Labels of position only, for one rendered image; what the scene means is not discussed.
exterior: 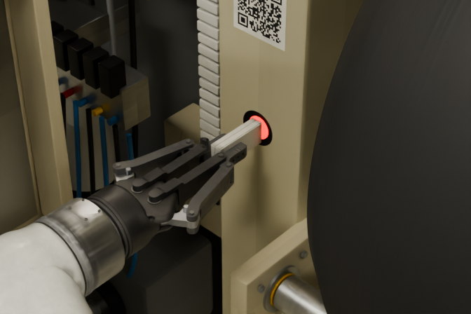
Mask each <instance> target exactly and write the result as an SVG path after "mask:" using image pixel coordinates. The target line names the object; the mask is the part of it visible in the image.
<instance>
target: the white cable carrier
mask: <svg viewBox="0 0 471 314"><path fill-rule="evenodd" d="M197 6H199V7H200V8H198V9H197V18H199V20H198V21H197V29H198V30H199V31H200V32H199V33H198V40H199V41H200V42H201V43H199V44H198V52H199V53H200V55H199V56H198V64H200V66H199V67H198V74H199V75H200V76H202V77H200V78H199V85H200V86H201V87H202V88H200V90H199V94H200V97H202V98H200V107H201V109H200V117H201V119H200V128H202V130H201V131H200V136H201V137H206V138H208V139H209V140H210V141H211V140H212V139H214V138H215V137H217V136H219V135H220V134H221V130H220V67H219V0H197Z"/></svg>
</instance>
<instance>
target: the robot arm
mask: <svg viewBox="0 0 471 314"><path fill-rule="evenodd" d="M260 143H261V122H259V121H257V120H256V119H254V118H251V119H250V120H248V121H247V122H245V123H243V124H242V125H240V126H239V127H237V128H236V129H235V130H232V131H231V132H230V133H228V134H226V133H223V134H220V135H219V136H217V137H215V138H214V139H212V140H211V141H210V140H209V139H208V138H206V137H201V138H200V144H195V143H194V141H193V140H192V139H185V140H182V141H180V142H177V143H175V144H172V145H170V146H167V147H165V148H162V149H159V150H157V151H154V152H152V153H149V154H147V155H144V156H141V157H139V158H136V159H134V160H131V161H122V162H117V163H114V164H113V173H114V184H110V185H107V186H105V187H104V188H102V189H100V190H99V191H97V192H96V193H94V194H93V195H91V196H89V197H88V198H86V199H85V198H74V199H71V200H70V201H68V202H67V203H65V204H64V205H62V206H60V207H58V208H57V209H55V210H53V211H52V212H50V213H49V214H47V215H46V216H43V217H41V218H39V219H37V220H36V221H35V222H34V223H33V224H30V225H29V226H26V227H24V228H21V229H18V230H15V231H9V232H7V233H4V234H2V235H0V314H93V312H92V311H91V309H90V307H89V305H88V303H87V301H86V299H85V297H86V296H88V295H89V294H90V293H92V292H93V290H94V289H96V288H98V287H99V286H100V285H102V284H103V283H105V282H106V281H108V280H109V279H110V278H112V277H114V276H115V275H116V274H118V273H119V272H120V271H121V270H122V269H123V266H124V264H125V260H126V259H127V258H129V257H131V256H132V255H133V254H134V253H136V252H138V251H139V250H141V249H142V248H143V247H145V246H146V245H147V244H148V243H149V241H150V240H151V239H152V238H153V237H154V236H155V235H156V234H157V233H160V232H163V231H167V230H169V229H171V228H172V226H181V227H186V231H187V233H189V234H195V233H197V232H198V229H199V226H200V222H201V220H202V219H203V218H204V216H205V215H206V214H207V213H208V212H209V211H210V210H211V209H212V208H213V207H214V205H215V204H216V203H217V202H218V201H219V200H220V198H221V197H222V196H223V195H224V194H225V193H226V192H227V191H228V190H229V189H230V187H231V186H232V185H233V184H234V165H235V164H236V163H238V162H239V161H241V160H242V159H244V158H245V157H246V155H247V152H248V151H249V150H251V149H253V148H254V147H255V146H257V145H258V144H260ZM182 151H184V154H182ZM191 197H193V198H192V199H191V201H190V203H189V204H188V205H184V204H185V202H186V201H187V200H188V199H190V198H191ZM183 206H184V208H183V209H182V210H181V211H180V212H178V213H177V210H178V209H180V208H181V207H183Z"/></svg>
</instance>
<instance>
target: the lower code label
mask: <svg viewBox="0 0 471 314"><path fill-rule="evenodd" d="M286 9H287V0H233V26H234V27H236V28H238V29H241V30H243V31H244V32H247V33H248V34H251V35H252V36H255V37H257V38H258V39H261V40H262V41H265V42H266V43H269V44H271V45H272V46H275V47H276V48H279V49H280V50H283V51H285V29H286Z"/></svg>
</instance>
